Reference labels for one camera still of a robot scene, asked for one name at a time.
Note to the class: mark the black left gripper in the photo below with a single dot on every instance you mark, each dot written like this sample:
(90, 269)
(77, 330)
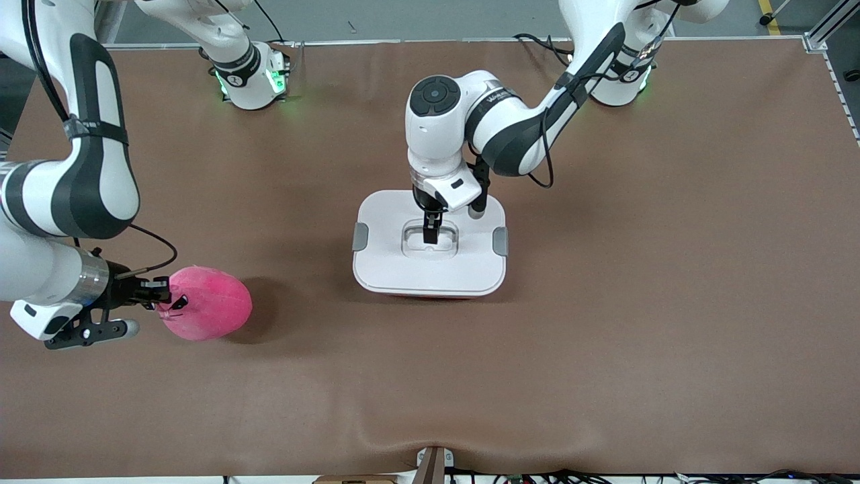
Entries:
(423, 199)

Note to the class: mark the aluminium frame profile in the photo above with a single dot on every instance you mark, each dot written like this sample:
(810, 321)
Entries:
(830, 23)

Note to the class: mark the aluminium mounting bracket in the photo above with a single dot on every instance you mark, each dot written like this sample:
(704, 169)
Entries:
(433, 467)

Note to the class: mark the pink round plush toy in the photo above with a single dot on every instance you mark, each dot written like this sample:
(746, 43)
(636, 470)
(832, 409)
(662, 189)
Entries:
(215, 306)

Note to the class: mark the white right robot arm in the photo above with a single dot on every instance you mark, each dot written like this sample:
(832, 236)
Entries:
(101, 181)

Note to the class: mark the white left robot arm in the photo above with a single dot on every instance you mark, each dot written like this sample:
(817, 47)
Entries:
(437, 128)

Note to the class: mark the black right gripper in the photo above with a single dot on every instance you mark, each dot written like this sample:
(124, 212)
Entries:
(122, 289)

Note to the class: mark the grey lid latch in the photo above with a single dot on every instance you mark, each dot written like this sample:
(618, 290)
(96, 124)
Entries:
(500, 242)
(360, 236)

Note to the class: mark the brown table mat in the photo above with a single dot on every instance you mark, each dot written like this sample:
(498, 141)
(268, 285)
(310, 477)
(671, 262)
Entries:
(605, 336)

